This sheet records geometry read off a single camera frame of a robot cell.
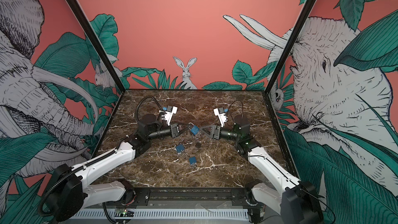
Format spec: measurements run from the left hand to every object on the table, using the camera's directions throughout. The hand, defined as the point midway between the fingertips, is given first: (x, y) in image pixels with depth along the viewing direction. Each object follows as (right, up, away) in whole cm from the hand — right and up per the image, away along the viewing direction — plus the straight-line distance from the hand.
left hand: (190, 125), depth 70 cm
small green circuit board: (-31, -40, 0) cm, 51 cm away
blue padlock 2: (-8, -16, +21) cm, 27 cm away
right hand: (+5, -2, -1) cm, 5 cm away
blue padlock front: (0, -22, +16) cm, 27 cm away
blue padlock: (+2, -2, +3) cm, 4 cm away
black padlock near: (+3, -15, +23) cm, 27 cm away
